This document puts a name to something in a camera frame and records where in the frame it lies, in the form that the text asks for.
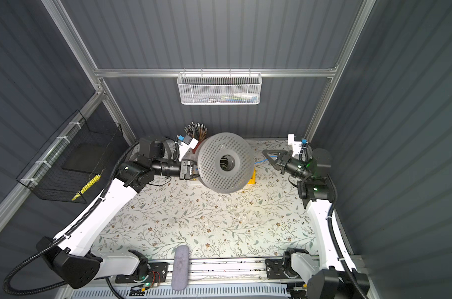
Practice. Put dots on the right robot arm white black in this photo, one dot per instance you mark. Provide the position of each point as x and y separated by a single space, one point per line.
334 275

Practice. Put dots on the bundle of pencils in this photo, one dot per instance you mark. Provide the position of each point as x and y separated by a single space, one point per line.
197 131

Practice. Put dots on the grey fuzzy oblong brush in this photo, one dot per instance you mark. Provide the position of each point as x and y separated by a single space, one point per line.
180 272

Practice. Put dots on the white wire mesh basket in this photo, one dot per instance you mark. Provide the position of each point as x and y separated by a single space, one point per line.
229 90

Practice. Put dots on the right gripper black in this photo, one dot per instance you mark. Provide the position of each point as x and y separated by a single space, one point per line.
282 164

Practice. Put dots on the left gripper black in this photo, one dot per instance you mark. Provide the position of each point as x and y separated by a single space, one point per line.
187 169

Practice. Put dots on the yellow black striped tool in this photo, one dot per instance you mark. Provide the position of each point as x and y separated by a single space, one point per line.
86 187

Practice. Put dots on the grey perforated cable spool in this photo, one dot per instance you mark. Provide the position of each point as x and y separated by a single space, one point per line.
225 163

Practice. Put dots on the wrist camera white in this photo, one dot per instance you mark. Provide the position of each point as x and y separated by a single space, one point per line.
187 142
298 147

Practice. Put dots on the yellow plastic bin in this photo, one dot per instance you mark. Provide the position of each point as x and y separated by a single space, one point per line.
252 181

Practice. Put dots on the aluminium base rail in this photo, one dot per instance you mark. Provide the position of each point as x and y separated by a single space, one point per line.
231 271

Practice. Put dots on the black pad in basket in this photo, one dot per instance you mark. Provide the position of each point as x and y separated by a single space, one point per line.
85 158

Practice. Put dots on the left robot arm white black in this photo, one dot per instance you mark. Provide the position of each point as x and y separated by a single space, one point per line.
69 253

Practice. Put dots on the black wire wall basket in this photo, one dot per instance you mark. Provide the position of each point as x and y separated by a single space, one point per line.
46 179

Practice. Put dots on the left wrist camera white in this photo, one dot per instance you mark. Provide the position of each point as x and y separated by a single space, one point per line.
187 142

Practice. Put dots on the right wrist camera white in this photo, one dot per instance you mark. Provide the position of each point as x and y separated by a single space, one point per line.
298 147

